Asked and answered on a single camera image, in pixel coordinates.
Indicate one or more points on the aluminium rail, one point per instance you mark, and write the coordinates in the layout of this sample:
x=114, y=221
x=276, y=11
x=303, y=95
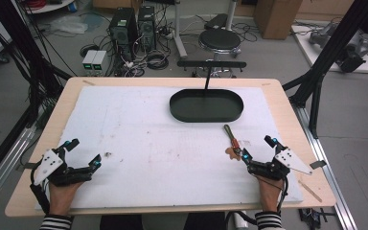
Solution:
x=327, y=166
x=6, y=159

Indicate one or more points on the small grey metal clip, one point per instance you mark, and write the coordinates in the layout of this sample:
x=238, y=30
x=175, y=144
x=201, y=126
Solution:
x=318, y=164

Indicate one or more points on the white floor board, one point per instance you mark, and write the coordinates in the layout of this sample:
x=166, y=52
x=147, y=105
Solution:
x=313, y=52

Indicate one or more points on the grey robot part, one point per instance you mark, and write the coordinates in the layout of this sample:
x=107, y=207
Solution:
x=322, y=34

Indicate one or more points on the brown flat piece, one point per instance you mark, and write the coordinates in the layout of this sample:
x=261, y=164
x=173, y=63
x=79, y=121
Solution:
x=233, y=154

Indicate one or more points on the thin wooden stick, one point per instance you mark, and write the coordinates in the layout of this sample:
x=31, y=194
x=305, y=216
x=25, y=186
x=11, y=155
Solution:
x=310, y=191

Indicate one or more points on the white foam mat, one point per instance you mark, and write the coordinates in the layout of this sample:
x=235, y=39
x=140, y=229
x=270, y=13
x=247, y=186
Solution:
x=159, y=153

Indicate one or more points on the black round stool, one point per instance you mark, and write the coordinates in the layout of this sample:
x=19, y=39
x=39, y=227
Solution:
x=219, y=39

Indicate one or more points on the black parts on floor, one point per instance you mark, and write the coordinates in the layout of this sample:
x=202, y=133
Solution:
x=311, y=216

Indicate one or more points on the white power supply unit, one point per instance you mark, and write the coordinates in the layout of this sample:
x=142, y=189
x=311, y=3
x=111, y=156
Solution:
x=89, y=60
x=98, y=60

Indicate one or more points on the black metal frame strut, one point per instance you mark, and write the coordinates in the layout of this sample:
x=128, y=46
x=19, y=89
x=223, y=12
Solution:
x=327, y=54
x=22, y=48

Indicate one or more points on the round white table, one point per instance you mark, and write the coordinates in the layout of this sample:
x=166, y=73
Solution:
x=49, y=5

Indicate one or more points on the person's legs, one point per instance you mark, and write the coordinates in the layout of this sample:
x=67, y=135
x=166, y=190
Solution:
x=121, y=222

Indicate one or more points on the person's right hand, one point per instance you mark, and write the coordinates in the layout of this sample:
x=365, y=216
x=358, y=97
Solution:
x=270, y=195

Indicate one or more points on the cardboard box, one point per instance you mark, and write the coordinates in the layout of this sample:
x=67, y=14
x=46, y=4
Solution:
x=276, y=17

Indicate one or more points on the clear plastic bag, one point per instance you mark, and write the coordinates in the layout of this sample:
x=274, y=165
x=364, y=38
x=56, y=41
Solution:
x=68, y=25

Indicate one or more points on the black T-shaped stand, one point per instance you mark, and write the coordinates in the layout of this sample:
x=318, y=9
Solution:
x=211, y=64

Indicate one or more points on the dark pen tool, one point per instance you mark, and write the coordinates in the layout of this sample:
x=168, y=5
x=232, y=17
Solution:
x=232, y=139

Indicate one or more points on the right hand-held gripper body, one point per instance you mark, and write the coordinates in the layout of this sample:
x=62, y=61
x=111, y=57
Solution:
x=292, y=160

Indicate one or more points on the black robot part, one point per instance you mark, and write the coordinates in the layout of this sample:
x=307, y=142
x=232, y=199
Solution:
x=352, y=57

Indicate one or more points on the black computer tower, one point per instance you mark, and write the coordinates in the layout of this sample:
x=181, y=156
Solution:
x=123, y=30
x=147, y=27

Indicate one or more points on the white table leg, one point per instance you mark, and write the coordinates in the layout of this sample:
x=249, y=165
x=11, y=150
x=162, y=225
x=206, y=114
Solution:
x=179, y=30

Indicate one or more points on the person's left hand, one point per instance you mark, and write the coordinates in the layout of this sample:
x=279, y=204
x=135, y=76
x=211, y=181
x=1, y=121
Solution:
x=61, y=196

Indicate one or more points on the black oval tray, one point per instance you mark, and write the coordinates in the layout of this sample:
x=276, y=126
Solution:
x=206, y=106

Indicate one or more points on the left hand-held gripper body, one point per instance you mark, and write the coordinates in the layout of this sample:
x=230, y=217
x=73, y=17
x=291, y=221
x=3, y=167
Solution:
x=47, y=164

